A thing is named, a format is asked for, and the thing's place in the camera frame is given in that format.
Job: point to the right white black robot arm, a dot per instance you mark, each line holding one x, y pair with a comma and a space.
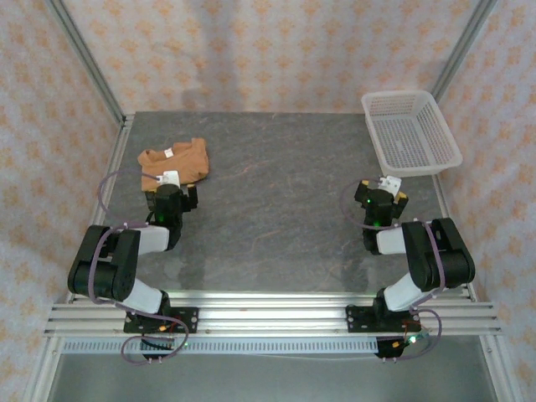
435, 259

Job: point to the orange-tan t-shirt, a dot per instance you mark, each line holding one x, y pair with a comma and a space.
184, 161

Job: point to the aluminium table side rail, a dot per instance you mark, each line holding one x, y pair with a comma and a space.
113, 167
441, 197

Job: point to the white perforated plastic basket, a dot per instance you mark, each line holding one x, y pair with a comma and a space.
412, 134

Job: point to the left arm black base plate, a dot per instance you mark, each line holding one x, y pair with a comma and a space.
188, 320

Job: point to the aluminium mounting rail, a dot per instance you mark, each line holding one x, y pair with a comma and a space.
272, 318

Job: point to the aluminium frame leg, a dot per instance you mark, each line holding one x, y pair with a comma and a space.
42, 368
498, 368

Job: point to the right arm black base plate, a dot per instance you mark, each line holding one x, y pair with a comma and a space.
360, 320

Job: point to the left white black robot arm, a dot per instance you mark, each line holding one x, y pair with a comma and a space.
104, 268

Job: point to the aluminium frame post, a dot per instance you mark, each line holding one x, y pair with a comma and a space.
460, 46
84, 54

